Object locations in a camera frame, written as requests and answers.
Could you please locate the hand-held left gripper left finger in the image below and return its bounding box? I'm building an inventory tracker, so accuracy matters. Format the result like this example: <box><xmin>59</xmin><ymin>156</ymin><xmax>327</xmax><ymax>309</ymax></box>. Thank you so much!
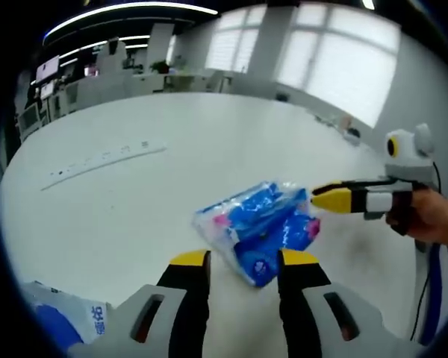
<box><xmin>96</xmin><ymin>249</ymin><xmax>212</xmax><ymax>358</ymax></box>

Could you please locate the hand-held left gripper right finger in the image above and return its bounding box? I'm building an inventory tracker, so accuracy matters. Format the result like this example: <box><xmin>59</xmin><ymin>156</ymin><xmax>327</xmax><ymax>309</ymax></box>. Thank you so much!
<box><xmin>277</xmin><ymin>248</ymin><xmax>400</xmax><ymax>358</ymax></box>

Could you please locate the blue tissue pack item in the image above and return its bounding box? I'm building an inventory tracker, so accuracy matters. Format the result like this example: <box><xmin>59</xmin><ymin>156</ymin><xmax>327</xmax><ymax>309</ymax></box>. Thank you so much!
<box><xmin>192</xmin><ymin>180</ymin><xmax>321</xmax><ymax>289</ymax></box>

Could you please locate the clear bag with blue item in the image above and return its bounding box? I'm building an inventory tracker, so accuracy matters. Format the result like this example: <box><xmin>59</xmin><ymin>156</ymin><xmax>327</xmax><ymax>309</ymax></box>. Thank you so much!
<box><xmin>20</xmin><ymin>280</ymin><xmax>111</xmax><ymax>350</ymax></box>

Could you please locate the white tabletop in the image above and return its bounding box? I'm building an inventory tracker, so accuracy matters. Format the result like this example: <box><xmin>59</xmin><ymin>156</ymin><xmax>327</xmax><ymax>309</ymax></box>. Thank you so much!
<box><xmin>0</xmin><ymin>91</ymin><xmax>426</xmax><ymax>358</ymax></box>

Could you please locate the person's right hand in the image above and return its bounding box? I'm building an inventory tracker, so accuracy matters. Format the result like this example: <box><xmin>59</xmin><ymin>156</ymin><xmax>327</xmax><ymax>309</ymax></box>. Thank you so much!
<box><xmin>386</xmin><ymin>188</ymin><xmax>448</xmax><ymax>247</ymax></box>

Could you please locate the small dark desktop object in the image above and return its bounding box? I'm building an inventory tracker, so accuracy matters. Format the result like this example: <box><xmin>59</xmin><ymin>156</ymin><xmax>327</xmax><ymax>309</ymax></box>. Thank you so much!
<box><xmin>345</xmin><ymin>126</ymin><xmax>362</xmax><ymax>145</ymax></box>

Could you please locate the wide window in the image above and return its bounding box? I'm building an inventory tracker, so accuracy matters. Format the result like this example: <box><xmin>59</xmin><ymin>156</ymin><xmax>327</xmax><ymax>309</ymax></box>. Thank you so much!
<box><xmin>276</xmin><ymin>3</ymin><xmax>402</xmax><ymax>130</ymax></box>

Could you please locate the recessed white power strip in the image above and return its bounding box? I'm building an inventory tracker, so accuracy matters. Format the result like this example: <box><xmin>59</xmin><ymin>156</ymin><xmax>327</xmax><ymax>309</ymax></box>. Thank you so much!
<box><xmin>40</xmin><ymin>139</ymin><xmax>169</xmax><ymax>192</ymax></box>

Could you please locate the narrow window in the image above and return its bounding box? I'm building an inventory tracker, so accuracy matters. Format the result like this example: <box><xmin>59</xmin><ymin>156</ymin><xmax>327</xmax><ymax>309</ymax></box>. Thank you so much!
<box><xmin>205</xmin><ymin>5</ymin><xmax>266</xmax><ymax>74</ymax></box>

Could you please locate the green potted plant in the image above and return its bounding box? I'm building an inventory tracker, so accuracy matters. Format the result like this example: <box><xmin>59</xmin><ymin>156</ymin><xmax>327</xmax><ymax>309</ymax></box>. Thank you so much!
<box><xmin>150</xmin><ymin>60</ymin><xmax>172</xmax><ymax>75</ymax></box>

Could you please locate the pink-lit monitor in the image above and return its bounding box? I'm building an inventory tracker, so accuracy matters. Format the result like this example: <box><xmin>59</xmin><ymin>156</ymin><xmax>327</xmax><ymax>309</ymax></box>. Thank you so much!
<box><xmin>35</xmin><ymin>54</ymin><xmax>60</xmax><ymax>81</ymax></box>

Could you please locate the long ceiling light strip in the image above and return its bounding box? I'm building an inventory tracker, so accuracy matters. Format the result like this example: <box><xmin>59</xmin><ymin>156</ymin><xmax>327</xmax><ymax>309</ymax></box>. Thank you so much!
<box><xmin>43</xmin><ymin>3</ymin><xmax>220</xmax><ymax>40</ymax></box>

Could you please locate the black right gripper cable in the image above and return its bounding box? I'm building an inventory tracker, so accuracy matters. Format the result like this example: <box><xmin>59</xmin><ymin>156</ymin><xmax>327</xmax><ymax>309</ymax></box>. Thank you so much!
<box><xmin>410</xmin><ymin>160</ymin><xmax>444</xmax><ymax>342</ymax></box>

